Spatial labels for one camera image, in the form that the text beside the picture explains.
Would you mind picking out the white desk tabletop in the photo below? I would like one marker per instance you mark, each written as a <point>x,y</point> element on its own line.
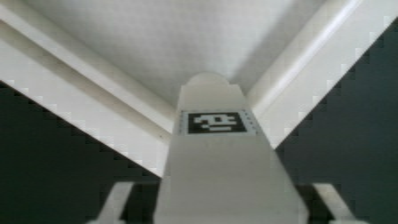
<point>98,55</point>

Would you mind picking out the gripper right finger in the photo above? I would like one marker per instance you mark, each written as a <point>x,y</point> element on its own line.
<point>343,216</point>

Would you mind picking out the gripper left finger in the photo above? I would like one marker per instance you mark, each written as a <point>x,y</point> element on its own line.
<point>109,216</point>

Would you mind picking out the white desk leg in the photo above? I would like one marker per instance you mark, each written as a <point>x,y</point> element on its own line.
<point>226,186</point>

